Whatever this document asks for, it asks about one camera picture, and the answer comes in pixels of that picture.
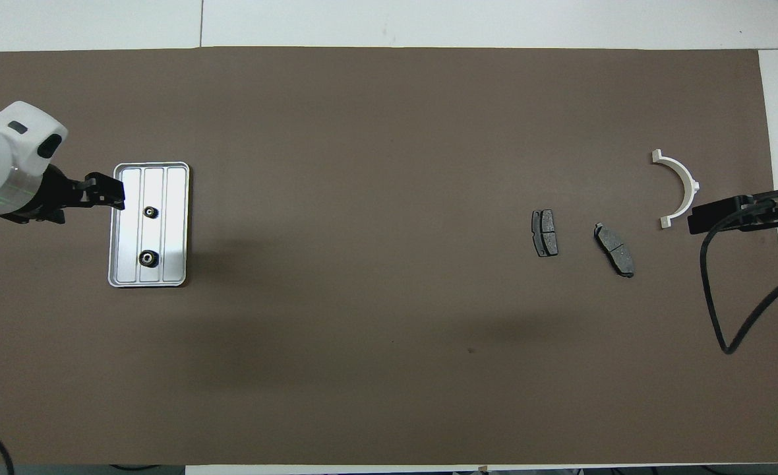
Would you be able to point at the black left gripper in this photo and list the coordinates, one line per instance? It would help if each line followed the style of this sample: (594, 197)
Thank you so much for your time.
(53, 198)

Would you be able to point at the small black bearing gear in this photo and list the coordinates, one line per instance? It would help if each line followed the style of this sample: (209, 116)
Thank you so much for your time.
(151, 212)

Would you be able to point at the large black bearing gear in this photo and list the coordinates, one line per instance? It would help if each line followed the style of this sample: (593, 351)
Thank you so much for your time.
(149, 258)

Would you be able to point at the silver metal tray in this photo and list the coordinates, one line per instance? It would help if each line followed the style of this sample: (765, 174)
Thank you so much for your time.
(171, 231)

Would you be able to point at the long curved grey brake pad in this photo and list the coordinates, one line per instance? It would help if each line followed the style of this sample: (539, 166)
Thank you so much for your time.
(614, 249)

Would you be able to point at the short rectangular grey brake pad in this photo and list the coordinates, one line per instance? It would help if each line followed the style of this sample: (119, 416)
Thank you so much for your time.
(545, 233)

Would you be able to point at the brown table mat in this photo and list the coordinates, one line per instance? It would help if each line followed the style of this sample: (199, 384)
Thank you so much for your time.
(362, 297)

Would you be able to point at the white semicircular plastic bracket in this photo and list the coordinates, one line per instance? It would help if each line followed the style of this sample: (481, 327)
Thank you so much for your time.
(687, 181)

